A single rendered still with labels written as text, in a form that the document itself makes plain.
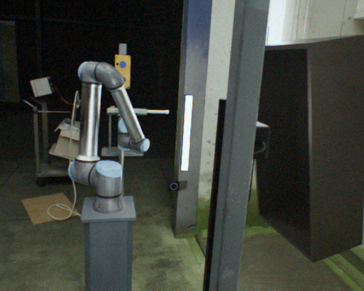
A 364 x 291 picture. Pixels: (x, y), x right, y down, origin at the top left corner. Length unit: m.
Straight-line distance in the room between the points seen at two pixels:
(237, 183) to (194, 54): 2.00
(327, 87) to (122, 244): 1.40
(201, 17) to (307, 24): 0.90
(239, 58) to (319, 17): 2.46
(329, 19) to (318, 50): 1.45
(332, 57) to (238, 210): 1.17
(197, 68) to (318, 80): 1.16
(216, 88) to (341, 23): 1.22
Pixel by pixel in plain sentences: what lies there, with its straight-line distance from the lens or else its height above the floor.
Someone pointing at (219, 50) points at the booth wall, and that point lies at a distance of 2.62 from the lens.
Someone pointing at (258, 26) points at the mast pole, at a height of 1.57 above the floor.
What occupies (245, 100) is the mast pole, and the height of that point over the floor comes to 1.44.
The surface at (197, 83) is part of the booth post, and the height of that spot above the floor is 1.37.
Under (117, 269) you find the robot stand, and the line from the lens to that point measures 2.07.
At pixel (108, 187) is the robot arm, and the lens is 1.89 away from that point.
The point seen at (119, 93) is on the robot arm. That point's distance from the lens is 1.92.
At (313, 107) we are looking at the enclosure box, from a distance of 1.66.
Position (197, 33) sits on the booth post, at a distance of 2.57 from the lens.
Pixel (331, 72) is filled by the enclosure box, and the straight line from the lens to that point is 1.70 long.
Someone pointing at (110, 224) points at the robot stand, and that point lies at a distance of 1.91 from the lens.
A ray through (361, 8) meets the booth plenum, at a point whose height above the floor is 2.05.
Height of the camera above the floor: 1.50
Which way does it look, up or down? 14 degrees down
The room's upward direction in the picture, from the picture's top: 3 degrees clockwise
